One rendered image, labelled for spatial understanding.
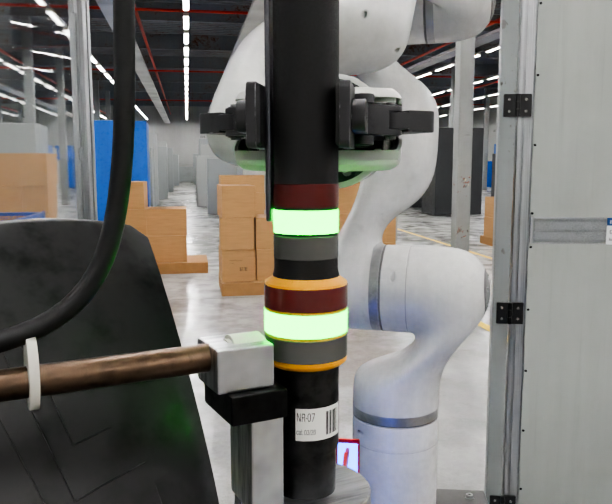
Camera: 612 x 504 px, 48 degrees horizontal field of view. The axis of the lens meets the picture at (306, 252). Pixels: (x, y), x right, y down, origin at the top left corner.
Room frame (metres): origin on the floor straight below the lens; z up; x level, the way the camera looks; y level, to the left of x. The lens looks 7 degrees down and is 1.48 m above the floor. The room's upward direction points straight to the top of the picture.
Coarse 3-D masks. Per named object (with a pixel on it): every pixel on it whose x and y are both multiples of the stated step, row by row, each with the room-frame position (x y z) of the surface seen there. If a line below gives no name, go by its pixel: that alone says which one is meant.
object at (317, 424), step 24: (288, 384) 0.34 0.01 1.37; (312, 384) 0.34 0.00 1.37; (336, 384) 0.35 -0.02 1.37; (288, 408) 0.34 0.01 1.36; (312, 408) 0.34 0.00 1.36; (336, 408) 0.35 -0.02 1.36; (288, 432) 0.34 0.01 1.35; (312, 432) 0.34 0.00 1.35; (336, 432) 0.35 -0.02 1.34; (288, 456) 0.34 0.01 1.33; (312, 456) 0.34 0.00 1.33; (288, 480) 0.34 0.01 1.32; (312, 480) 0.34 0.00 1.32
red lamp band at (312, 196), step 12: (276, 192) 0.35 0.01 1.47; (288, 192) 0.34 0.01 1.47; (300, 192) 0.34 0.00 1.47; (312, 192) 0.34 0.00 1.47; (324, 192) 0.34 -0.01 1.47; (336, 192) 0.35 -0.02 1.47; (276, 204) 0.35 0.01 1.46; (288, 204) 0.34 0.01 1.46; (300, 204) 0.34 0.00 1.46; (312, 204) 0.34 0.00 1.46; (324, 204) 0.34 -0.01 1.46; (336, 204) 0.35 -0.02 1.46
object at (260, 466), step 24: (216, 336) 0.34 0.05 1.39; (216, 360) 0.32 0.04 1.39; (240, 360) 0.32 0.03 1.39; (264, 360) 0.33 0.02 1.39; (216, 384) 0.32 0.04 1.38; (240, 384) 0.32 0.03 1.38; (264, 384) 0.33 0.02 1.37; (216, 408) 0.33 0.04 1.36; (240, 408) 0.32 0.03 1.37; (264, 408) 0.32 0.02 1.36; (240, 432) 0.34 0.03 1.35; (264, 432) 0.33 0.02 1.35; (240, 456) 0.34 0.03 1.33; (264, 456) 0.33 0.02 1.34; (240, 480) 0.34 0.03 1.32; (264, 480) 0.33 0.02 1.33; (336, 480) 0.36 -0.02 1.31; (360, 480) 0.36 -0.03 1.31
